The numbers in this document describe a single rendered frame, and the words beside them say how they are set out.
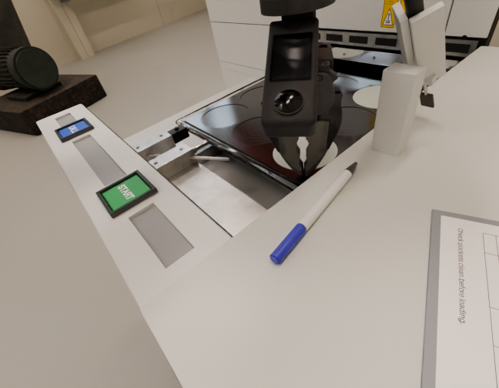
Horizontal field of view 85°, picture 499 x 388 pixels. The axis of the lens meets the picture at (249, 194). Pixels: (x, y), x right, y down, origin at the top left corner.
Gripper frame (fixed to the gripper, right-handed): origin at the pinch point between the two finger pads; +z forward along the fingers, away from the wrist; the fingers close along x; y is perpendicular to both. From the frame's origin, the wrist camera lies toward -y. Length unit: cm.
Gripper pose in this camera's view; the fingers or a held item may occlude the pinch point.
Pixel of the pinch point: (303, 171)
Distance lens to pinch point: 38.3
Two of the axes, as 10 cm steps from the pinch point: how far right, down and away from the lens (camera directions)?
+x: -9.7, 0.2, 2.2
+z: 1.7, 7.3, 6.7
